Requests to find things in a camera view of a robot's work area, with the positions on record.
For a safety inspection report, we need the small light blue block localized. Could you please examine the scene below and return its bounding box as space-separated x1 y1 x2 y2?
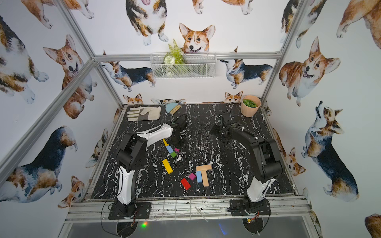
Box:
166 145 175 155

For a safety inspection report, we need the long yellow block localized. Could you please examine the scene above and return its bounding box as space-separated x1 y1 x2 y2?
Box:
162 159 173 174

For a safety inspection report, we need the long natural wood block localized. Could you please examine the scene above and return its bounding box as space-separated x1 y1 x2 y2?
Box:
196 164 212 171

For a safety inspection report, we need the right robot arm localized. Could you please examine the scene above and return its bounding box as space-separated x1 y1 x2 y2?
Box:
210 113 285 203

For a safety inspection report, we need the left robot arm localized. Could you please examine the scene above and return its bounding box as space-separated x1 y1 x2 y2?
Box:
115 114 188 213

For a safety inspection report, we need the pink pot with greens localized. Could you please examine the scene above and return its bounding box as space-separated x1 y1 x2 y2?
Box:
241 95 262 117

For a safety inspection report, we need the beige work glove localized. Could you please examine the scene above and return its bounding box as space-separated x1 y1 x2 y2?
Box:
127 107 161 122

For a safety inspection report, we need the light blue rectangular block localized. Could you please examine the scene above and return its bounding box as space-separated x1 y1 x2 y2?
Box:
196 171 202 183

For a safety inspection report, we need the red block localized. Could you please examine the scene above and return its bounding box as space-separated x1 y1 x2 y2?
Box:
181 178 191 190

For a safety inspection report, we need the green fern plant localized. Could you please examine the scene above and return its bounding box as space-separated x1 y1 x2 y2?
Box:
164 39 185 77

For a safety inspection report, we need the white wire basket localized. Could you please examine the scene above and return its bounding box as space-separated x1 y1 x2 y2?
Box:
150 53 217 79

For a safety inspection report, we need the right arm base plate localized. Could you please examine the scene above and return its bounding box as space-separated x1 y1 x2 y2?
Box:
227 197 271 216

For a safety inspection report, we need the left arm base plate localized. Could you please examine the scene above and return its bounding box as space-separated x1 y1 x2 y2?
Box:
108 200 152 220

